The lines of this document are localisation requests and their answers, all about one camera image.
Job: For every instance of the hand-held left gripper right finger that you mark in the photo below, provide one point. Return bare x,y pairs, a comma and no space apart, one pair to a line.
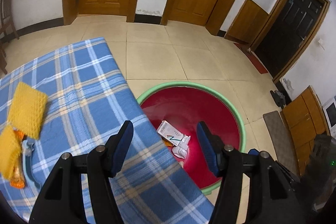
208,150

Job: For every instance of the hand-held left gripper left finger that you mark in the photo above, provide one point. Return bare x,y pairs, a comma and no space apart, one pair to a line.
120,150

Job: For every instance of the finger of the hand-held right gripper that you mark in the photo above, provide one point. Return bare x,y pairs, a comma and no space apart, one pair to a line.
253,152

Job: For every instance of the white medicine box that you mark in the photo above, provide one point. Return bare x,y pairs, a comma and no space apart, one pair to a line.
168,130

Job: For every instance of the red basin with green rim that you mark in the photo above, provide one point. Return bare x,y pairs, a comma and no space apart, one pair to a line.
183,103

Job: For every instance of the yellow foam net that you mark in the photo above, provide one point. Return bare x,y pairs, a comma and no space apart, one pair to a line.
26,108

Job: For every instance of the grey floor mat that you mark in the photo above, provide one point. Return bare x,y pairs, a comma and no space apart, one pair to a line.
278,134

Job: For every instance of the wooden cabinet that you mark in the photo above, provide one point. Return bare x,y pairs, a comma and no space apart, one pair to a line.
302,119

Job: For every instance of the dark slipper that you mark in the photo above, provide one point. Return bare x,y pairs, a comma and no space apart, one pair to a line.
282,100
274,98

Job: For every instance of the blue plaid tablecloth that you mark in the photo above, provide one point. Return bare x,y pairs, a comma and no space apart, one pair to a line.
92,98

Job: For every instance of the white appliance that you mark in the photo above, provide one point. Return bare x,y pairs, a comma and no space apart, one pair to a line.
330,113

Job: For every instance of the light blue plastic tool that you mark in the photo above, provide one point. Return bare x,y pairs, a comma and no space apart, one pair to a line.
26,150

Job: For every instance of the dark entrance door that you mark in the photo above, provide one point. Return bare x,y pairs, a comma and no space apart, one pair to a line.
294,29

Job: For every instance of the low wooden cabinet door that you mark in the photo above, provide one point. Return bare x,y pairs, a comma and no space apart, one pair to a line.
246,22

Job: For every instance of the white wall switch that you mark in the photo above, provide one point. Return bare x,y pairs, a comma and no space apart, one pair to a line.
321,44

